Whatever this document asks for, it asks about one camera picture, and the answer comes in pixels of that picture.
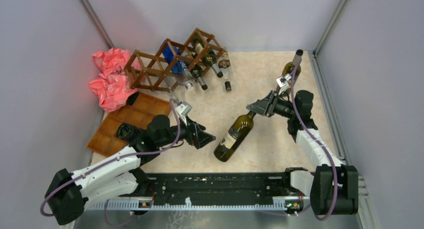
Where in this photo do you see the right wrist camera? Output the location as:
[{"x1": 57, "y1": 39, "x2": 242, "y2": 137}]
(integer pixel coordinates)
[{"x1": 276, "y1": 74, "x2": 292, "y2": 96}]

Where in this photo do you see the clear labelled liquor bottle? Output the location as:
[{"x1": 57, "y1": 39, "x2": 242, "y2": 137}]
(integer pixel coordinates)
[{"x1": 218, "y1": 50, "x2": 233, "y2": 92}]

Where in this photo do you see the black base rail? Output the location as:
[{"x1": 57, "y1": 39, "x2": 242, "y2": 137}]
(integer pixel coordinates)
[{"x1": 71, "y1": 171, "x2": 369, "y2": 212}]

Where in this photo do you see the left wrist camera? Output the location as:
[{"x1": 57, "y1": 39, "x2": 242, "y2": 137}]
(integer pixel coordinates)
[{"x1": 175, "y1": 101, "x2": 193, "y2": 121}]

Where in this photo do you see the dark green wine bottle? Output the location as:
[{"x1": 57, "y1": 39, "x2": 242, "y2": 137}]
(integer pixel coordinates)
[
  {"x1": 180, "y1": 60, "x2": 208, "y2": 91},
  {"x1": 191, "y1": 35, "x2": 224, "y2": 78}
]

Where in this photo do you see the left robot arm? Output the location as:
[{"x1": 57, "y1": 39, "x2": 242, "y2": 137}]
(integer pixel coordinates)
[{"x1": 40, "y1": 114, "x2": 216, "y2": 226}]

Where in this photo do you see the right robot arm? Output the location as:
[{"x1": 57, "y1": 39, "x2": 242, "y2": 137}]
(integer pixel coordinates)
[{"x1": 246, "y1": 90, "x2": 359, "y2": 220}]

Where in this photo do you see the brown wooden wine rack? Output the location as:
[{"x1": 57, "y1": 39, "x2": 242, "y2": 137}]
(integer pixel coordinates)
[{"x1": 124, "y1": 28, "x2": 225, "y2": 92}]

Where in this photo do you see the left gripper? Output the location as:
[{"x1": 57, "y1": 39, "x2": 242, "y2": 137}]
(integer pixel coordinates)
[{"x1": 157, "y1": 114, "x2": 216, "y2": 149}]

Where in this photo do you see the wooden compartment tray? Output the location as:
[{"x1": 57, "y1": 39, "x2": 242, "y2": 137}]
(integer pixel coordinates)
[{"x1": 86, "y1": 92, "x2": 171, "y2": 157}]

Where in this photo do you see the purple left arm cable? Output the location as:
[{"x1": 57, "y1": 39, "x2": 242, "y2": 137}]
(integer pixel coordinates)
[{"x1": 40, "y1": 98, "x2": 182, "y2": 227}]

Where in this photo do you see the pink plastic bag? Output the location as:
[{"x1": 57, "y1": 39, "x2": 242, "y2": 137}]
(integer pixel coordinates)
[{"x1": 88, "y1": 47, "x2": 137, "y2": 113}]

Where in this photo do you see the blue square glass bottle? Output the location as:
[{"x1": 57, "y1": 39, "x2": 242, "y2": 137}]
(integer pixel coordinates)
[{"x1": 162, "y1": 45, "x2": 194, "y2": 91}]

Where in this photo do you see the clear glass bottle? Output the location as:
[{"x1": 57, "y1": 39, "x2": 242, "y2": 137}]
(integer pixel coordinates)
[{"x1": 164, "y1": 76, "x2": 180, "y2": 103}]

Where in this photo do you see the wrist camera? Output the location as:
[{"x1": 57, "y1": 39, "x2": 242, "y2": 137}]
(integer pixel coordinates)
[
  {"x1": 175, "y1": 101, "x2": 193, "y2": 121},
  {"x1": 276, "y1": 74, "x2": 292, "y2": 96}
]

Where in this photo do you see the dark green wine bottle front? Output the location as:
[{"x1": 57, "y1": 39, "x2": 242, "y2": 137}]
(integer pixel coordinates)
[{"x1": 180, "y1": 60, "x2": 208, "y2": 91}]

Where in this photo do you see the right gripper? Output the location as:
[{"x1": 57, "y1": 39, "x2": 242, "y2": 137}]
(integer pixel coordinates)
[{"x1": 247, "y1": 89, "x2": 298, "y2": 119}]

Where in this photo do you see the rolled dark belt upper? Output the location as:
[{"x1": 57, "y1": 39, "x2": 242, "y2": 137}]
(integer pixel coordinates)
[{"x1": 114, "y1": 123, "x2": 144, "y2": 143}]

